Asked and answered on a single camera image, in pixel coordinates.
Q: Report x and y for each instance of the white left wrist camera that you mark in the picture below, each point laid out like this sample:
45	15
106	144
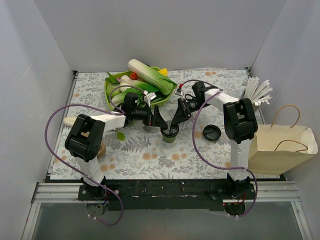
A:
148	97

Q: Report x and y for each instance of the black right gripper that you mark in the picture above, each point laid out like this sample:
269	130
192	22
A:
184	108

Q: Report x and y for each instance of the green paper coffee cup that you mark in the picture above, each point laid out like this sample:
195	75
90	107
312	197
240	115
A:
169	138

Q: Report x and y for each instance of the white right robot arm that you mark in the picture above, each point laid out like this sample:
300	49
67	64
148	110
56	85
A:
240	126

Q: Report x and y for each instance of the yellow pepper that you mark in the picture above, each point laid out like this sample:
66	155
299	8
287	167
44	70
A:
163	72

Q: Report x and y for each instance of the red orange pepper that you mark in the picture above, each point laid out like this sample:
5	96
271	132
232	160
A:
133	76

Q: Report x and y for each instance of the green lettuce head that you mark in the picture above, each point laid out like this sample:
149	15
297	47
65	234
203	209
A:
118	99

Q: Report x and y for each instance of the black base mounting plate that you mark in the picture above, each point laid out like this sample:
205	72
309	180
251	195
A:
165	194

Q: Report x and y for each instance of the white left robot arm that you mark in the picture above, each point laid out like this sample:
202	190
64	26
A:
85	137

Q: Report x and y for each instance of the green celery stalks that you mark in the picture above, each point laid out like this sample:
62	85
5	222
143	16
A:
70	120

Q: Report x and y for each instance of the brown cardboard cup carrier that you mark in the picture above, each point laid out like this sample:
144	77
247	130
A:
102	150

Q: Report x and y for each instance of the aluminium frame rail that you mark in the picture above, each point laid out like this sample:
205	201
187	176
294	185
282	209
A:
267	191

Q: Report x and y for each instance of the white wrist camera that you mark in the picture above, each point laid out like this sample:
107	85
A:
148	97
179	91

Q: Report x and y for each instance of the white bok choy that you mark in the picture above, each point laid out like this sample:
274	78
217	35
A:
125	82

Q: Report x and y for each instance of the napa cabbage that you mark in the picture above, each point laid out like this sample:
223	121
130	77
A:
152	76

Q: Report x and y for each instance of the black plastic cup lid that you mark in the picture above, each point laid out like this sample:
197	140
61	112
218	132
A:
171	131

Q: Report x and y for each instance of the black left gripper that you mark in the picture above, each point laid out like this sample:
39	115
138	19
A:
150	116

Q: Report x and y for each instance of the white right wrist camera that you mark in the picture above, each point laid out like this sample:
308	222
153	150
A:
179	91

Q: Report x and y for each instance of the green vegetable tray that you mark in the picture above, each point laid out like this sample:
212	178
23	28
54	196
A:
113	81

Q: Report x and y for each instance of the brown paper bag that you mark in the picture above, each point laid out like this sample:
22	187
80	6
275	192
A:
276	149

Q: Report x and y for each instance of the white wrapped straws bundle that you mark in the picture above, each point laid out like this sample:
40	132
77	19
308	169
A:
258	93

